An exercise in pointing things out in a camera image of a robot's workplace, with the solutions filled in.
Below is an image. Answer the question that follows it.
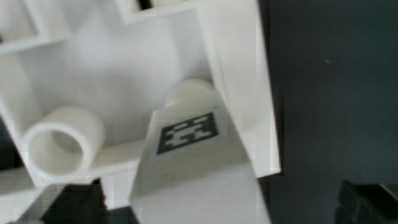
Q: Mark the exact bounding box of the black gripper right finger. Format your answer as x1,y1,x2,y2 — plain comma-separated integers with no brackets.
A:
335,181,398,224

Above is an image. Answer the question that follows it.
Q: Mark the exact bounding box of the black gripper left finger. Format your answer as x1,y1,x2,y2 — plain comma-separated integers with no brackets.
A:
15,180,109,224

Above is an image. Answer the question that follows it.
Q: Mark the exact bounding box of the white chair leg block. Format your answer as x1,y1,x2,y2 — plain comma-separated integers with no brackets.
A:
130,79,272,224

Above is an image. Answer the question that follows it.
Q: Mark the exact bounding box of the white chair seat piece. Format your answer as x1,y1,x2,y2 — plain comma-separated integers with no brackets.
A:
0,0,281,223

